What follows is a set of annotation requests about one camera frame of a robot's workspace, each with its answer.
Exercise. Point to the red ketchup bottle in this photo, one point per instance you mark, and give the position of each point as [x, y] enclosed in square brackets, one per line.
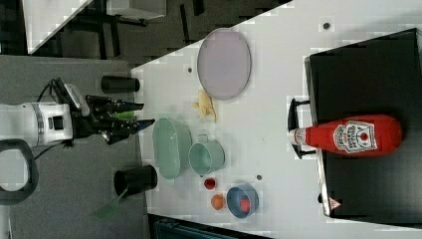
[369, 135]

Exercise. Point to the red toy fruit in bowl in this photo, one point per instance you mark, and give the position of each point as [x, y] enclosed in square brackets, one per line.
[245, 205]

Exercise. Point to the lavender round plate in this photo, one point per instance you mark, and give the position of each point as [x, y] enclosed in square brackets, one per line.
[224, 64]

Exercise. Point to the green spatula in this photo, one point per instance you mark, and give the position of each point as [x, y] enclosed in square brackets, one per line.
[110, 208]

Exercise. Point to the peeled toy banana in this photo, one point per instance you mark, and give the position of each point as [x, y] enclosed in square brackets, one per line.
[204, 105]

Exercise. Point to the green perforated colander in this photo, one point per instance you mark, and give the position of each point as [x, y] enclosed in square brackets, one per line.
[171, 143]

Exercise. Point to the black toaster oven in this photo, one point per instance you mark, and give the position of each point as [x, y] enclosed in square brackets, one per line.
[380, 76]

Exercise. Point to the blue small bowl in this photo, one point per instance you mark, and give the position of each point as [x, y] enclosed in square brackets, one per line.
[236, 193]

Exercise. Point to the red toy strawberry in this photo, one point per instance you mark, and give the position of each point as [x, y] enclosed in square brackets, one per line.
[210, 183]

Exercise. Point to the green small object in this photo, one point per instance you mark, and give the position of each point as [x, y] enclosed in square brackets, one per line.
[124, 115]

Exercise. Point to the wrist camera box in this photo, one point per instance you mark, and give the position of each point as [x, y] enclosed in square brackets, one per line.
[75, 100]

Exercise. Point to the orange toy fruit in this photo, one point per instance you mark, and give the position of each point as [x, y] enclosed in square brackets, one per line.
[218, 201]

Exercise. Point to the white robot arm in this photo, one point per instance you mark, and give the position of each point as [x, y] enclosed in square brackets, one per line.
[46, 124]

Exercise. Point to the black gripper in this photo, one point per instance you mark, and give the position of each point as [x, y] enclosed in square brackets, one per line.
[94, 118]

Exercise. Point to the green measuring cup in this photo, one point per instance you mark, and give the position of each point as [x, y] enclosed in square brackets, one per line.
[206, 155]

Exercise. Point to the black cylindrical cup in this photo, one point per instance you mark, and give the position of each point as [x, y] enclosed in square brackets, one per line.
[117, 85]

